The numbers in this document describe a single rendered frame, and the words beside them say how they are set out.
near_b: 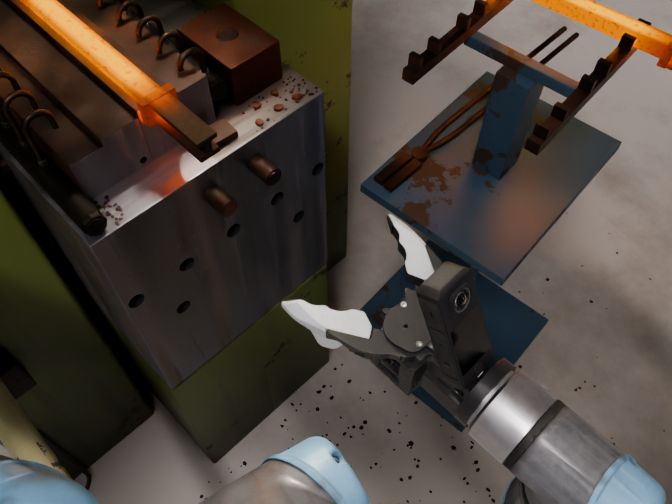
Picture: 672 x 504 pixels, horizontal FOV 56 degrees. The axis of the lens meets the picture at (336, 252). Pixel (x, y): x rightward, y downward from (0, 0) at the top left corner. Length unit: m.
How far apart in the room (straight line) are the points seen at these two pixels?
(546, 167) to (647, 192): 1.01
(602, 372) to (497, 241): 0.78
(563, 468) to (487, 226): 0.61
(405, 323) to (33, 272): 0.67
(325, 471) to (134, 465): 1.27
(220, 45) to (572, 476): 0.66
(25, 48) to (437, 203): 0.67
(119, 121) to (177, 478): 1.01
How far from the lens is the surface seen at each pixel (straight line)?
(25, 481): 0.34
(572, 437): 0.57
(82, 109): 0.83
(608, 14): 1.10
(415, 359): 0.58
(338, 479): 0.40
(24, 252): 1.05
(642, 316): 1.92
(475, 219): 1.10
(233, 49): 0.89
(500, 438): 0.57
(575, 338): 1.81
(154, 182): 0.83
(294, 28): 1.13
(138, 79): 0.82
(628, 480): 0.57
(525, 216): 1.13
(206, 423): 1.38
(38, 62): 0.92
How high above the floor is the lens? 1.52
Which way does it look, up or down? 56 degrees down
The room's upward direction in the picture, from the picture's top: straight up
